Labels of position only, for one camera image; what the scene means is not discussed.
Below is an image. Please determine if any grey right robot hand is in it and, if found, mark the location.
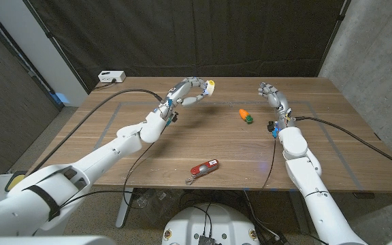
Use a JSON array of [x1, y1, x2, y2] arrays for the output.
[[257, 82, 294, 133]]

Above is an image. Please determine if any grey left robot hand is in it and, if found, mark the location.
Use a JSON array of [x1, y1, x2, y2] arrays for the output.
[[154, 77, 209, 125]]

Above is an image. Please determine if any white sticker roll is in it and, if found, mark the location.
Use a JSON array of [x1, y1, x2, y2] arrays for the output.
[[205, 80, 216, 98]]

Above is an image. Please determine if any red pocket knife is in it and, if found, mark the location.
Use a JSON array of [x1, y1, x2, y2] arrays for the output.
[[184, 159, 220, 186]]

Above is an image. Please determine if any orange toy carrot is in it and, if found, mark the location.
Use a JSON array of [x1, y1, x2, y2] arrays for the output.
[[238, 108, 254, 125]]

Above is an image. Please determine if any black backdrop curtain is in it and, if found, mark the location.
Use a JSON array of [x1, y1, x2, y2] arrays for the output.
[[22, 0, 352, 93]]

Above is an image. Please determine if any white power strip box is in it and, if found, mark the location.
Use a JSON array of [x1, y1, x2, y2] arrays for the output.
[[97, 70, 127, 84]]

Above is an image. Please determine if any black backdrop stand pole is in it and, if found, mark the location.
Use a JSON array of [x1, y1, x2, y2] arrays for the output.
[[316, 0, 352, 78], [23, 0, 92, 95]]

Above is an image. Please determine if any grey table leg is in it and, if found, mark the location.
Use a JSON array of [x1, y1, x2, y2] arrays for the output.
[[288, 191, 310, 235]]

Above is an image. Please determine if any clear plastic bag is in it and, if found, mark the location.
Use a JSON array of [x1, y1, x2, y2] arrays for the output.
[[136, 189, 183, 222]]

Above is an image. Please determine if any white table leg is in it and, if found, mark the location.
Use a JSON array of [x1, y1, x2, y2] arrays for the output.
[[115, 187, 134, 228]]

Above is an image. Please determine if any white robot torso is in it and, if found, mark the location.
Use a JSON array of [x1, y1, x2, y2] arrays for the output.
[[161, 203, 261, 245]]

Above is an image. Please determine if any black torso port module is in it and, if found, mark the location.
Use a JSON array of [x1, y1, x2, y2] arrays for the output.
[[198, 234, 217, 245]]

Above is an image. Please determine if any yellow and black floor mat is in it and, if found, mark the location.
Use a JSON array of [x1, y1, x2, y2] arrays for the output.
[[4, 171, 29, 192]]

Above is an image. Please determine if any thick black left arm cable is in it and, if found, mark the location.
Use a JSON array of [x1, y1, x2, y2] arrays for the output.
[[29, 88, 165, 174]]

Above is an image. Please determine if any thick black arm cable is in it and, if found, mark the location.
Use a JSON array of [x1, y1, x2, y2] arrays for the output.
[[29, 88, 165, 174], [293, 116, 392, 174]]

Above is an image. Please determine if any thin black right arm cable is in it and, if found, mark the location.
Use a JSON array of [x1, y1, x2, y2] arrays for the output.
[[262, 135, 278, 190]]

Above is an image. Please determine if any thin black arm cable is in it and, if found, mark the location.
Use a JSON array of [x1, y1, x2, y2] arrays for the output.
[[262, 135, 278, 190], [59, 124, 170, 210]]

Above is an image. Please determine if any black power strip cord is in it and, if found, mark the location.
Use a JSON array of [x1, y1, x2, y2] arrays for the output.
[[93, 78, 117, 91]]

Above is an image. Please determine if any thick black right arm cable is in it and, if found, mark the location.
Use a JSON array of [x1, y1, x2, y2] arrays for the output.
[[293, 116, 392, 174]]

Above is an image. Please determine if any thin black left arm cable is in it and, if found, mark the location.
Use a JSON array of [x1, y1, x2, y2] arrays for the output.
[[59, 124, 170, 210]]

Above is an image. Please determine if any black torso cable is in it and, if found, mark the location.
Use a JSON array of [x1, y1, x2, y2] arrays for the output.
[[191, 203, 214, 239]]

